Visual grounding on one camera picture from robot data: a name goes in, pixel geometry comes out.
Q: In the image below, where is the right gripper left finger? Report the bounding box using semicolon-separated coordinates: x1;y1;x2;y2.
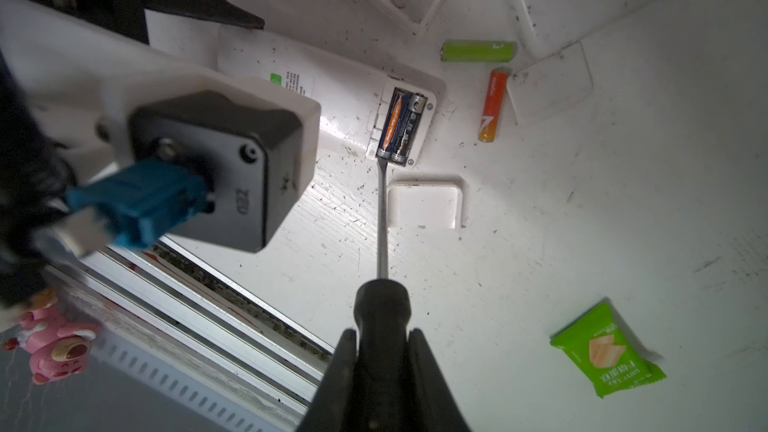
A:
296;329;357;432

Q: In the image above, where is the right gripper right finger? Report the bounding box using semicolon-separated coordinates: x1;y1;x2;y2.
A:
407;329;470;431

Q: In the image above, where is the black yellow screwdriver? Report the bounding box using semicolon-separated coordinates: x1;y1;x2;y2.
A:
353;158;411;431

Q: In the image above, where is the white battery cover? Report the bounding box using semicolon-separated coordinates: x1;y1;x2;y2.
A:
507;42;593;127
387;181;463;230

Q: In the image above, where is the blue orange battery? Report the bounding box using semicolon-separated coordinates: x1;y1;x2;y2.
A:
376;88;410;160

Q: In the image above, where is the dark silver battery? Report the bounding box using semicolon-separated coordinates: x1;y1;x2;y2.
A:
390;93;428;165

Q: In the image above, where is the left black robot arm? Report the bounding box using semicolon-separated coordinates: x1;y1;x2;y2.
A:
1;0;265;307

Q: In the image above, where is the green snack packet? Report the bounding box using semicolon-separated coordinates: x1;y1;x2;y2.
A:
550;301;666;398

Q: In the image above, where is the pink plush toy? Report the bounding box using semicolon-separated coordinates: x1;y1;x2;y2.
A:
3;305;100;385

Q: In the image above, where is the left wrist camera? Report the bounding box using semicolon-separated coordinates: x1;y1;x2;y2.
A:
1;0;321;258

